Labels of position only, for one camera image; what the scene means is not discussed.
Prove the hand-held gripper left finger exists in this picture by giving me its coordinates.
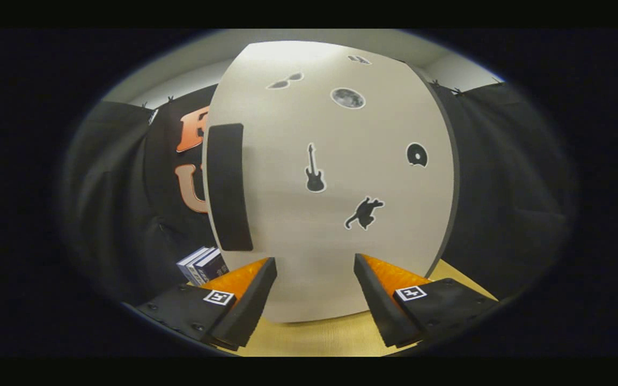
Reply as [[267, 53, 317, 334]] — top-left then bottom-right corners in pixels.
[[136, 257, 278, 351]]

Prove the blue white book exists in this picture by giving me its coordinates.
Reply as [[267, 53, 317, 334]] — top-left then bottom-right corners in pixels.
[[176, 247, 213, 285]]

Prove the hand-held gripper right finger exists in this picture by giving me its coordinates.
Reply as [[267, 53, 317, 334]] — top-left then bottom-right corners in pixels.
[[354, 254, 500, 348]]

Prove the black door handle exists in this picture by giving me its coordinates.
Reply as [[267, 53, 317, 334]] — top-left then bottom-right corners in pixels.
[[207, 123, 254, 251]]

